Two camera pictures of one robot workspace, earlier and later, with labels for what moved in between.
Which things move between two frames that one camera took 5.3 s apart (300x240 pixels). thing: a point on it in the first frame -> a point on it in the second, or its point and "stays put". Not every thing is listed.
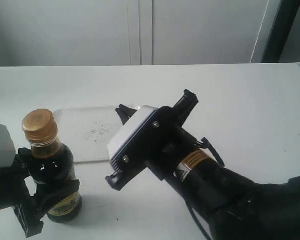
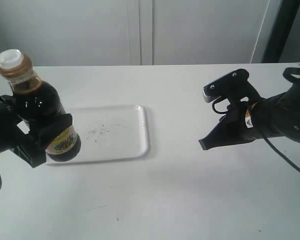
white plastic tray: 87,131 stays put
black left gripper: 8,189 -> 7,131
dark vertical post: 281,30 stays put
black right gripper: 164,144 -> 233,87
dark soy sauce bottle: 52,162 -> 38,102
